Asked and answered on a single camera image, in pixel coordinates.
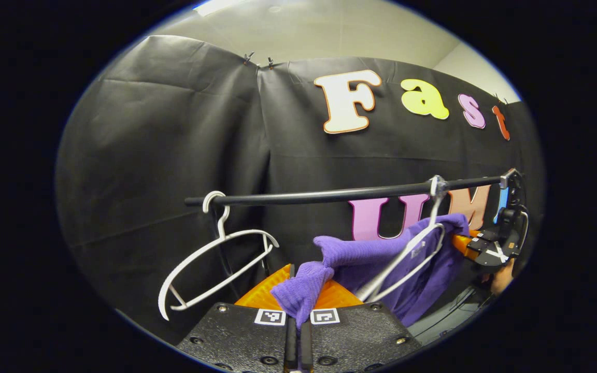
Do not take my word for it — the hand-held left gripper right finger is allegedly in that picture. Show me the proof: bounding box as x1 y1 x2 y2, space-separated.
298 280 424 373

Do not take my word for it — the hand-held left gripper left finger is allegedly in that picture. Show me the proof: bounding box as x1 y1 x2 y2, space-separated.
177 263 299 373

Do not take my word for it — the white clothes hanger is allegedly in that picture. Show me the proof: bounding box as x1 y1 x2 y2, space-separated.
356 175 447 304

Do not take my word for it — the purple ribbed shirt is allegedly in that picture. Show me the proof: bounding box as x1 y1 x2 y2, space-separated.
270 212 471 329

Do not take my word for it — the empty white hanger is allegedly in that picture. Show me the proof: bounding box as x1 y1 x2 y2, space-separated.
158 191 280 322

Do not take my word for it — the black clothes rack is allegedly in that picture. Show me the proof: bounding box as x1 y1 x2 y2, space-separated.
184 168 525 209

